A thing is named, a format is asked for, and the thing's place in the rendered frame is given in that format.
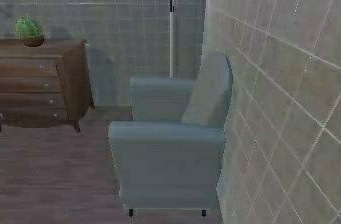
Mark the white floor lamp pole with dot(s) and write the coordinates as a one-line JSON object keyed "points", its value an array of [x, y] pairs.
{"points": [[171, 40]]}

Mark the brown chest of drawers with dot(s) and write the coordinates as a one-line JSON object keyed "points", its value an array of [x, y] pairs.
{"points": [[28, 83]]}

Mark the blue-grey armchair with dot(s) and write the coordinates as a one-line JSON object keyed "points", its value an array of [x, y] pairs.
{"points": [[168, 160]]}

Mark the green cactus in brown pot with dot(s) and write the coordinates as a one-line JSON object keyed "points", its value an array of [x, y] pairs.
{"points": [[28, 29]]}

